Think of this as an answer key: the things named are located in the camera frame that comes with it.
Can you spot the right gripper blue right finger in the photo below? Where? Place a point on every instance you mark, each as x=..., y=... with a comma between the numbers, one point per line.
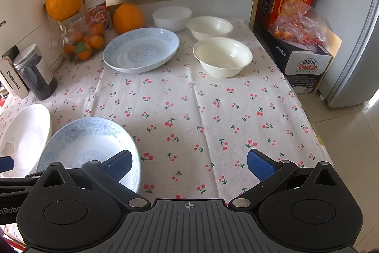
x=271, y=174

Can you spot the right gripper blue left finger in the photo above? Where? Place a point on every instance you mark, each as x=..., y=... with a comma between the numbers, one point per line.
x=106, y=176

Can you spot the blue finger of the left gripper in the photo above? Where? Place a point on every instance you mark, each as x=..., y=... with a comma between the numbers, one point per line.
x=6, y=164

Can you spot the blue patterned plate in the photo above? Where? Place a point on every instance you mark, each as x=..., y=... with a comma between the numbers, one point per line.
x=90, y=139
x=141, y=50

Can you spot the large cream bowl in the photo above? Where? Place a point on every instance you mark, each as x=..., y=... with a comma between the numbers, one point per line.
x=222, y=57

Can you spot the small white bowl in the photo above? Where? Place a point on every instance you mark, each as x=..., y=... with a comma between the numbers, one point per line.
x=173, y=18

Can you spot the white kitchen appliance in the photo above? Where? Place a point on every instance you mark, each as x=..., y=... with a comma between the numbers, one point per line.
x=25, y=22

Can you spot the cherry print tablecloth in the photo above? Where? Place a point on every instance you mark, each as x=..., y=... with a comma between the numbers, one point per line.
x=192, y=130

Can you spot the jar of black contents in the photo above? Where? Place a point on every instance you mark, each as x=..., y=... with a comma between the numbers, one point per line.
x=35, y=72

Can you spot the Ganten water carton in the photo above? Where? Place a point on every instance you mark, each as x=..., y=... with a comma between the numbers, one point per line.
x=302, y=65

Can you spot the glass jar of tangerines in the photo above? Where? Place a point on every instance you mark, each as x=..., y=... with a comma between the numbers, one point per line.
x=82, y=37

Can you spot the plastic bag of oranges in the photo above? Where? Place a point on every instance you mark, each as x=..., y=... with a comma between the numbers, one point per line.
x=300, y=23

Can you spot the large orange on table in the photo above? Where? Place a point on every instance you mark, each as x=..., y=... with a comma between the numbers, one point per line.
x=128, y=17

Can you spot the wooden framed white shelf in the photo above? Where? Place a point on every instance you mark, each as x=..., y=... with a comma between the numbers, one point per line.
x=243, y=9

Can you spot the silver refrigerator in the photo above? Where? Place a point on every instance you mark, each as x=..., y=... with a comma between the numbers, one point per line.
x=352, y=77

